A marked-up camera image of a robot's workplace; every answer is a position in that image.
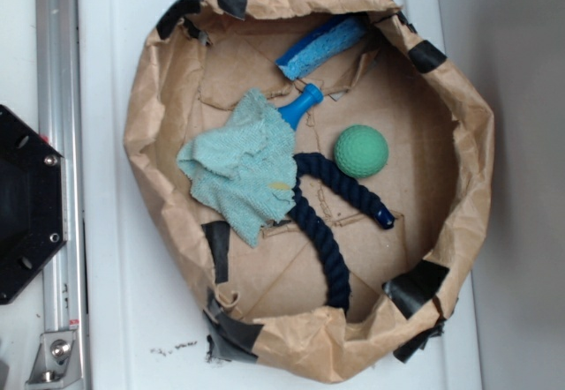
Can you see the blue sponge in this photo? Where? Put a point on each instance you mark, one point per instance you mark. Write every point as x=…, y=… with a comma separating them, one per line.
x=330, y=39

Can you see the light blue terry cloth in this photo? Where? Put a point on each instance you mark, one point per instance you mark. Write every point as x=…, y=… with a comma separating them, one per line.
x=244, y=170

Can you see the aluminium extrusion rail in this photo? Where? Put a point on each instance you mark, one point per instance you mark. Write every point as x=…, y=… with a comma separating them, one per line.
x=65, y=276

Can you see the blue plastic handle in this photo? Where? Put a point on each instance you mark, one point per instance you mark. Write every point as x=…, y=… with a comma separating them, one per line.
x=293, y=112

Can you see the metal corner bracket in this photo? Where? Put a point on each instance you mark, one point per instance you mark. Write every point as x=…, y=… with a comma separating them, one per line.
x=57, y=362

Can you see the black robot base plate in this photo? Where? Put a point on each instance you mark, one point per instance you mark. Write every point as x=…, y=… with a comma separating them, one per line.
x=32, y=210

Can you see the brown paper bag bin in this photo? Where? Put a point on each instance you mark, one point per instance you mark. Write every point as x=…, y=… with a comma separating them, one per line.
x=268, y=304

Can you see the green dimpled ball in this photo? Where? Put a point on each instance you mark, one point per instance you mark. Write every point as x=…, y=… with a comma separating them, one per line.
x=361, y=151

